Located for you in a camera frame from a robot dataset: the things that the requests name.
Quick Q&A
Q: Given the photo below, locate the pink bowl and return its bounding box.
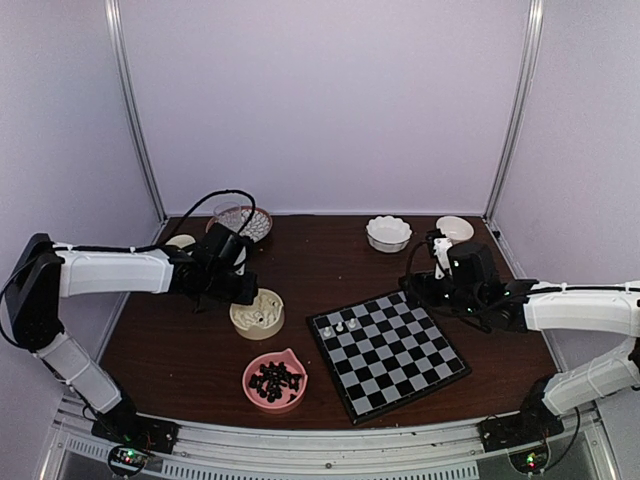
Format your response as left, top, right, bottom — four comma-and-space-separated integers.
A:
242, 348, 308, 414

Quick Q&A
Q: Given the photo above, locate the small cream bowl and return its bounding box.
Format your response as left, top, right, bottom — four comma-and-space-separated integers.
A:
436, 215, 475, 244

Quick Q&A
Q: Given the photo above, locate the white scalloped bowl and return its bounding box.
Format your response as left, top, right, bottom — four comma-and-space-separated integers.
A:
365, 216, 413, 254

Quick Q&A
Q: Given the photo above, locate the white textured ceramic mug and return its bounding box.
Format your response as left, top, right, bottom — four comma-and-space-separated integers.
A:
165, 234, 196, 249

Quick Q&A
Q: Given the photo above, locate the black and white chessboard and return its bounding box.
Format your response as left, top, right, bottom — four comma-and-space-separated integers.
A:
306, 290, 472, 425

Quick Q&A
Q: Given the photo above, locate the aluminium frame post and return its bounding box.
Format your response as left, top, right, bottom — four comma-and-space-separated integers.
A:
483, 0, 545, 225
104, 0, 167, 222

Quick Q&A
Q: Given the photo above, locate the aluminium front rail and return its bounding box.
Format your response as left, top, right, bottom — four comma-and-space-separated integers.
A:
34, 395, 622, 479

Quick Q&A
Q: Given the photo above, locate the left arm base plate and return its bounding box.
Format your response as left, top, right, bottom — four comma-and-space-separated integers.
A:
91, 412, 179, 454

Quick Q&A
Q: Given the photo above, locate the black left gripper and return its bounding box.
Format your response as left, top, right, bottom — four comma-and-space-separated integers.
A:
204, 266, 257, 305

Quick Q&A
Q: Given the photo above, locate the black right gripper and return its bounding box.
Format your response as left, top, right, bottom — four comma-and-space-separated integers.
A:
398, 271, 483, 321

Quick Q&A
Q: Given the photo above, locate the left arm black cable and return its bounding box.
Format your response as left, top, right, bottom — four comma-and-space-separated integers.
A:
0, 188, 259, 351

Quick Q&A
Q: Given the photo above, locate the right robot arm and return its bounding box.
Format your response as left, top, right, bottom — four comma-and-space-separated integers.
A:
399, 230, 639, 442

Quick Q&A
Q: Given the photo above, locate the aluminium frame post right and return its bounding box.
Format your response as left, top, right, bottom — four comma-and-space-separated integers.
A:
483, 0, 545, 225

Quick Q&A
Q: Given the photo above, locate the cream bowl with spout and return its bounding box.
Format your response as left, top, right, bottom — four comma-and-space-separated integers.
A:
229, 288, 285, 341

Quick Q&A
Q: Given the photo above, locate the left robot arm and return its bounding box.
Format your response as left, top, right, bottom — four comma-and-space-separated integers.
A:
4, 226, 258, 444

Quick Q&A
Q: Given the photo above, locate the patterned saucer plate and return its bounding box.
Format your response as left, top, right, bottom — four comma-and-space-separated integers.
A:
205, 204, 273, 243

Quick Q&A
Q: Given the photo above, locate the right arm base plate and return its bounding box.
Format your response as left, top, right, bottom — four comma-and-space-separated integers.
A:
477, 408, 564, 452

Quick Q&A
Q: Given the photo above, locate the aluminium frame post left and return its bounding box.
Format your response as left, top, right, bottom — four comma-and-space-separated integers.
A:
104, 0, 167, 222

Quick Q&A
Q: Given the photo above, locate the clear glass tumbler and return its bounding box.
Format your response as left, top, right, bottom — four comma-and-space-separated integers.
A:
214, 202, 242, 232

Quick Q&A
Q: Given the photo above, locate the black chess pieces pile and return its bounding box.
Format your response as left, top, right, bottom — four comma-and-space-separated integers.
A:
248, 362, 303, 403

